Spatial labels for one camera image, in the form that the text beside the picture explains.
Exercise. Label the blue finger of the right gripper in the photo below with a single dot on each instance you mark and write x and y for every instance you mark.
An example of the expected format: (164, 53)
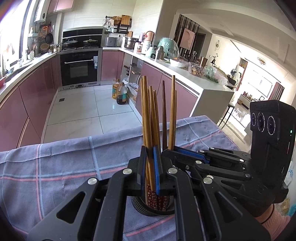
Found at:
(191, 153)

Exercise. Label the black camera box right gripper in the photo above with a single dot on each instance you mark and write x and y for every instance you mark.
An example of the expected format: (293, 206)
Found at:
(272, 123)

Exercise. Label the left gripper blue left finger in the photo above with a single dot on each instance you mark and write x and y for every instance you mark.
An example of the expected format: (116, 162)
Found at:
(96, 209)

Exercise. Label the bamboo chopstick red patterned end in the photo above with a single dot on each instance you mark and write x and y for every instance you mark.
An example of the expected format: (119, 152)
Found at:
(148, 135)

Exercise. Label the steel stock pot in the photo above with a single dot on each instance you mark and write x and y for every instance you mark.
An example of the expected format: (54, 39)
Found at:
(130, 43)

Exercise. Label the white water heater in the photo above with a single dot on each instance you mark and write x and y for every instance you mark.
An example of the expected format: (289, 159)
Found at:
(41, 11)

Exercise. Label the black built-in oven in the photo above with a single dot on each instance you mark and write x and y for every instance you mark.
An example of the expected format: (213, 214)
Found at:
(81, 68)

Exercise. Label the cooking oil bottle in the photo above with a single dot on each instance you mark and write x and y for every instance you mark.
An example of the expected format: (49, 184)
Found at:
(115, 87)

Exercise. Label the black range hood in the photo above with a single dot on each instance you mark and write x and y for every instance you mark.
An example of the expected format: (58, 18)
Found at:
(84, 37)

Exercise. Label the wall spice rack shelf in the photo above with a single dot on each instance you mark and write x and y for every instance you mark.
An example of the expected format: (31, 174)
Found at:
(118, 24)

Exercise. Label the right hand with wristband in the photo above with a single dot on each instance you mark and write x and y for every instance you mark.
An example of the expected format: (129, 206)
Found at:
(273, 221)

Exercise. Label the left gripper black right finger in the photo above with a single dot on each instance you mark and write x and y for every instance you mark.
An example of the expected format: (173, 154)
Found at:
(203, 209)

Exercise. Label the pink upper cabinet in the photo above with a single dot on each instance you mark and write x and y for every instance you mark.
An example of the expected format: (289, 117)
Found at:
(60, 5)

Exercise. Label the plaid grey blue tablecloth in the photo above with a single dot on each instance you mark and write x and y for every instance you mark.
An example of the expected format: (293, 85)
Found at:
(37, 178)

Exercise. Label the mint green appliance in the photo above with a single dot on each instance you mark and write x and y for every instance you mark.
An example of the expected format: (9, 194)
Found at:
(170, 47)

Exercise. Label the black mesh utensil cup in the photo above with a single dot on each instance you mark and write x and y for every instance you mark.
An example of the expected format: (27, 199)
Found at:
(164, 205)

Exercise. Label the dark oil bottle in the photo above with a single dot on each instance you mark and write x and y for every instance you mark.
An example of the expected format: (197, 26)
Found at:
(121, 94)

